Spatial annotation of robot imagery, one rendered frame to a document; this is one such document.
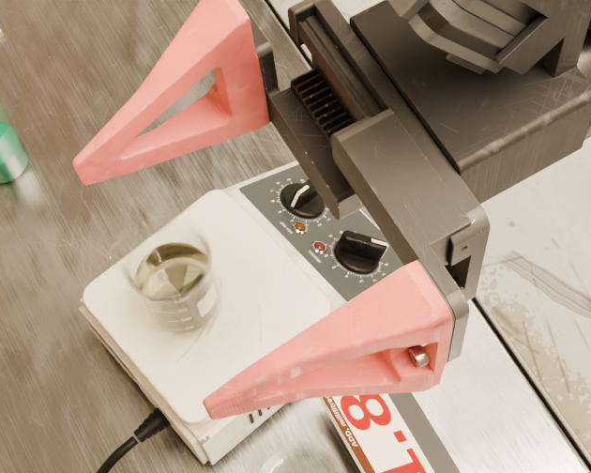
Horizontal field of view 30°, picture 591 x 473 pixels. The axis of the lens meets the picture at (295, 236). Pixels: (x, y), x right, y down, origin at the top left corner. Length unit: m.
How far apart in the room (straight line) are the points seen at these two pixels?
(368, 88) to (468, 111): 0.04
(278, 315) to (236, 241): 0.06
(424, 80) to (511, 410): 0.45
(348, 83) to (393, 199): 0.05
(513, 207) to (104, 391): 0.32
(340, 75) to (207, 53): 0.04
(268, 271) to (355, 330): 0.38
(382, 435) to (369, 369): 0.37
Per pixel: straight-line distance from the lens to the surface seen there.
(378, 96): 0.35
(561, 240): 0.82
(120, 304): 0.71
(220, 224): 0.72
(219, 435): 0.70
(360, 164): 0.34
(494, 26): 0.31
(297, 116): 0.40
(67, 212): 0.85
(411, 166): 0.34
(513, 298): 0.80
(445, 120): 0.34
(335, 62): 0.36
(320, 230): 0.75
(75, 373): 0.79
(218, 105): 0.41
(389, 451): 0.73
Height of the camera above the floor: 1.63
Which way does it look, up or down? 65 degrees down
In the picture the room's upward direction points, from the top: 8 degrees counter-clockwise
